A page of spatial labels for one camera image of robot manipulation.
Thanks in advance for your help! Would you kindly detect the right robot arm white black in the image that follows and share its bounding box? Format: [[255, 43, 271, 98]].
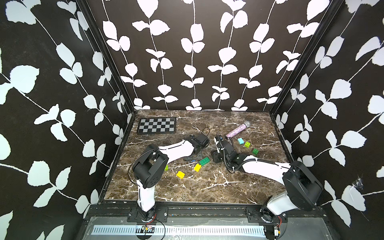
[[211, 136, 324, 222]]

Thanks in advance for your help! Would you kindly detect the yellow lego brick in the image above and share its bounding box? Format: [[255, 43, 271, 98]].
[[177, 171, 185, 179], [194, 164, 202, 172]]

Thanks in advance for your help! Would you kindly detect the white perforated strip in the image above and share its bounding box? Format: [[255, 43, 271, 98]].
[[91, 225, 265, 237]]

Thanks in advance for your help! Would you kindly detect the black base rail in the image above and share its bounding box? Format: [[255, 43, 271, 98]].
[[83, 202, 329, 225]]

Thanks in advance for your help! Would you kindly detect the black white checkerboard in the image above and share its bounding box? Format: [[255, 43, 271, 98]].
[[137, 117, 177, 135]]

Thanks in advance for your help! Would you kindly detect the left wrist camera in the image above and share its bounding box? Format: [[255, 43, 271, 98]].
[[195, 133, 210, 149]]

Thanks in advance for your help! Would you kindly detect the purple glitter microphone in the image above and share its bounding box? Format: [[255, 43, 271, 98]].
[[226, 121, 251, 139]]

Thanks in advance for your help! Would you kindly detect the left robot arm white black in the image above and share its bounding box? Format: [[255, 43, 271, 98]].
[[133, 134, 210, 213]]

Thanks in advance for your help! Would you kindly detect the dark green long lego brick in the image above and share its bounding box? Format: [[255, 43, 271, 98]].
[[199, 157, 210, 166]]

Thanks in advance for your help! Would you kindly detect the yellow lego brick front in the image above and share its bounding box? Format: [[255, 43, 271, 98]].
[[177, 171, 185, 179]]

